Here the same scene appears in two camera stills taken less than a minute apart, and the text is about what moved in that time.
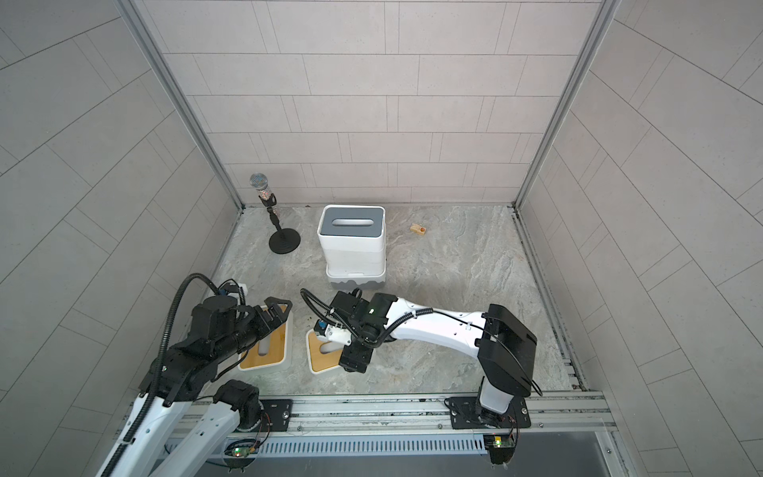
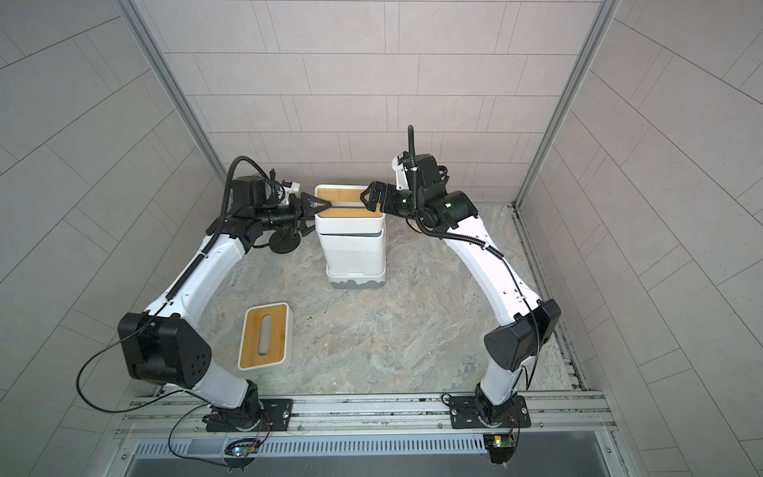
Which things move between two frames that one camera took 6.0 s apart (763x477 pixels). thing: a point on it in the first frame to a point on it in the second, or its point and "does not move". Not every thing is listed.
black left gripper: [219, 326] to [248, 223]
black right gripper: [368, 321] to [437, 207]
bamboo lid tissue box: [273, 351] does not move
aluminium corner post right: [601, 21] does not move
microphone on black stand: [283, 240] does not move
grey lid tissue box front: [353, 231] does not move
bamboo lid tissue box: [323, 354] to [348, 213]
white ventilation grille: [373, 446] does not move
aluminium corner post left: [174, 90] does not move
